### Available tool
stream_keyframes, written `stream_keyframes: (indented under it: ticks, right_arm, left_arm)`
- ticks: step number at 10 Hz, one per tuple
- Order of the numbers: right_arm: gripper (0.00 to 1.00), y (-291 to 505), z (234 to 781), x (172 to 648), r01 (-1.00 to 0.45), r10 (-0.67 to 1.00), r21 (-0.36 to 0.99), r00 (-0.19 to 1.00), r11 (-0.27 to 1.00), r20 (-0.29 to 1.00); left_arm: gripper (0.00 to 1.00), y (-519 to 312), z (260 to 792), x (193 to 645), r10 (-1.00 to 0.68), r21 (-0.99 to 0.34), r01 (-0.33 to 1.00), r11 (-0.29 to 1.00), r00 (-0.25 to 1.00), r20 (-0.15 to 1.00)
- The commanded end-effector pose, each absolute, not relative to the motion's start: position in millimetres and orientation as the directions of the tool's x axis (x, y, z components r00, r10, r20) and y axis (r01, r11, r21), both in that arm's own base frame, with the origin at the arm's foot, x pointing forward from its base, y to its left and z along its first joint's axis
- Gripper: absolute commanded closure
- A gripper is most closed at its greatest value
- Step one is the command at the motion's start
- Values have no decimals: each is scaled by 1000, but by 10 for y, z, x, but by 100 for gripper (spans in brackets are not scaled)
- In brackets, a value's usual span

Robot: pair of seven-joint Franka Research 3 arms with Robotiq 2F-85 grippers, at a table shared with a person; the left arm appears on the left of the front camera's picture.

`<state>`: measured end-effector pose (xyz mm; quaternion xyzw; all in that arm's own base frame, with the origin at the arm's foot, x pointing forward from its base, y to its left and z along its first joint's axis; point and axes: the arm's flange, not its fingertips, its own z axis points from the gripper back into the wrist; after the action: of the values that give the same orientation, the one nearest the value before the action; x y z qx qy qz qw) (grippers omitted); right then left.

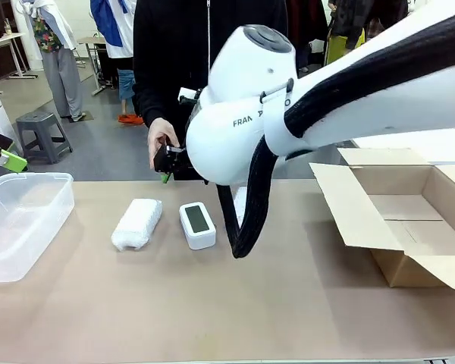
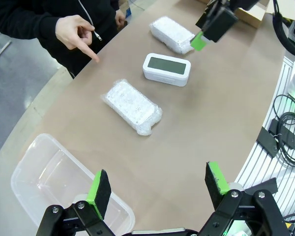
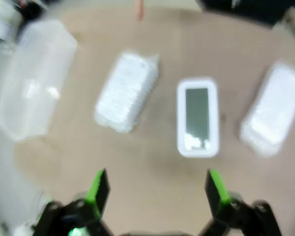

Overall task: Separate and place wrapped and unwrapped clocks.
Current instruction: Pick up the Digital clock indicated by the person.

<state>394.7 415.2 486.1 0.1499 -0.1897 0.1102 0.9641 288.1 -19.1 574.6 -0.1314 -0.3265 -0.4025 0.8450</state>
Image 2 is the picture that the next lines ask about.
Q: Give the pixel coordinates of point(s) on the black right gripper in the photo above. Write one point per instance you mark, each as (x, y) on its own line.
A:
(243, 3)

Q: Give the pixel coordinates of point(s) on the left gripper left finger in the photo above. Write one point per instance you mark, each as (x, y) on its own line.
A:
(100, 194)

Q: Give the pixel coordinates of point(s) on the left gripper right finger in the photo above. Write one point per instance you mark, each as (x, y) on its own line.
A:
(215, 182)

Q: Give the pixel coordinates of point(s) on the bubble-wrapped white clock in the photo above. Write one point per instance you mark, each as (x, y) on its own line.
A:
(131, 110)
(169, 32)

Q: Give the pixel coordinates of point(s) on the unwrapped white digital clock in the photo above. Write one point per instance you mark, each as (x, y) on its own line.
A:
(166, 66)

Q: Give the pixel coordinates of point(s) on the person right forearm black sleeve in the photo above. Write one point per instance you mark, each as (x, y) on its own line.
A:
(27, 27)

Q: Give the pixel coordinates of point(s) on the person left forearm black sleeve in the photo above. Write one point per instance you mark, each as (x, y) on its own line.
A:
(114, 5)

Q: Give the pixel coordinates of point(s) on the person left hand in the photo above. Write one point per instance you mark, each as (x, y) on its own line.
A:
(119, 18)

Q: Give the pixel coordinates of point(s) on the person right hand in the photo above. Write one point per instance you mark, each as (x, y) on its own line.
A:
(71, 32)

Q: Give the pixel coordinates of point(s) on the brown cardboard box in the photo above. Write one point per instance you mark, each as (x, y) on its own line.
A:
(253, 17)

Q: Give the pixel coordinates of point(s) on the black flat wedge plate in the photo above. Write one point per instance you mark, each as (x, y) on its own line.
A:
(263, 185)

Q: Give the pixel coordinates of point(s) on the clear plastic container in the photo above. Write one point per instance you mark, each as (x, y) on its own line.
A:
(51, 172)

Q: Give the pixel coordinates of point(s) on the black power adapter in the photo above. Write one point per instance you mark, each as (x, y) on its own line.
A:
(273, 126)
(288, 140)

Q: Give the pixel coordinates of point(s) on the small blue item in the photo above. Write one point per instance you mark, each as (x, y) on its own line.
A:
(128, 11)

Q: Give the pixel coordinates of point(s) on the person in black hoodie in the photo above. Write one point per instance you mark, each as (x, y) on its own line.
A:
(27, 9)

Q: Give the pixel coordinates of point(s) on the white slotted base plate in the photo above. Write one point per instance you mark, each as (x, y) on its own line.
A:
(260, 167)

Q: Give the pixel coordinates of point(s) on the black angled bracket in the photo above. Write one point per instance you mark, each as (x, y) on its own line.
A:
(266, 142)

